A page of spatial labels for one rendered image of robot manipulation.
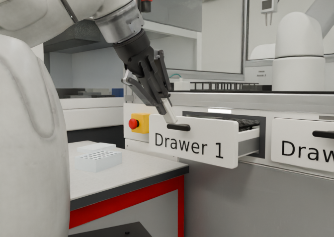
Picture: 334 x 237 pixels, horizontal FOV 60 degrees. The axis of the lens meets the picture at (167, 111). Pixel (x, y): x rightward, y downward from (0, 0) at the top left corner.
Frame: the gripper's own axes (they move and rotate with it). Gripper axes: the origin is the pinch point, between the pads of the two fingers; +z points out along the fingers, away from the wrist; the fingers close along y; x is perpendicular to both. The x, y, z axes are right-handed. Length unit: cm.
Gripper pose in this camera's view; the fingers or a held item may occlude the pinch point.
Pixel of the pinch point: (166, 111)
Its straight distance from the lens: 70.2
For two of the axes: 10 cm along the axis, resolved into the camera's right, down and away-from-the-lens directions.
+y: 5.7, -6.2, 5.4
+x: -7.1, -0.5, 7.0
